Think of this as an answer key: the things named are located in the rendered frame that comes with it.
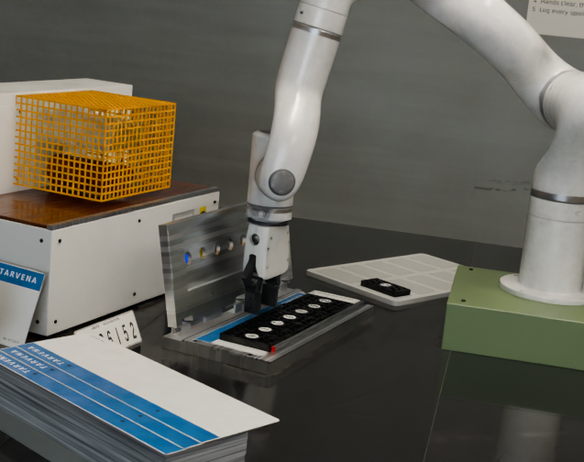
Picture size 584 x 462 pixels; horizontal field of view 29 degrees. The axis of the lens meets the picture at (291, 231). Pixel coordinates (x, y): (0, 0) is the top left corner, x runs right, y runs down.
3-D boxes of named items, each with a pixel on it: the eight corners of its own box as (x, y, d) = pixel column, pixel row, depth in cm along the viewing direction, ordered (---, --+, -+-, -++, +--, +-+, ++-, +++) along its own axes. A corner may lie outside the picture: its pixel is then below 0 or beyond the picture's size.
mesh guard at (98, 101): (101, 202, 204) (106, 109, 201) (11, 183, 213) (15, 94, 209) (170, 187, 224) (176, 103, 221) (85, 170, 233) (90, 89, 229)
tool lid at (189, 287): (167, 225, 191) (158, 225, 191) (177, 335, 193) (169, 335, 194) (286, 192, 230) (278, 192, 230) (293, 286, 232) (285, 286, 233)
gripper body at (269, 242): (274, 222, 204) (269, 283, 206) (299, 214, 213) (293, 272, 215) (236, 214, 207) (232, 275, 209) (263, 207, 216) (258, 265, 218)
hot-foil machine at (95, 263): (47, 342, 192) (58, 115, 184) (-132, 293, 209) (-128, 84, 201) (258, 263, 258) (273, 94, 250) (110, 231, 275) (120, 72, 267)
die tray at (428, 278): (395, 306, 234) (395, 302, 234) (303, 274, 253) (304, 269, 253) (512, 284, 261) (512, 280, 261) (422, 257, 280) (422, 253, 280)
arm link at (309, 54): (355, 40, 193) (300, 210, 199) (336, 34, 209) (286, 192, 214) (304, 24, 191) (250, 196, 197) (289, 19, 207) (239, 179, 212)
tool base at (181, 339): (269, 375, 186) (270, 354, 185) (161, 346, 195) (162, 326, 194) (372, 316, 225) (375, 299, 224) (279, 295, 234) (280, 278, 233)
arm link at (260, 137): (297, 210, 205) (289, 200, 214) (303, 137, 202) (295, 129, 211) (250, 207, 204) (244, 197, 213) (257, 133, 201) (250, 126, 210)
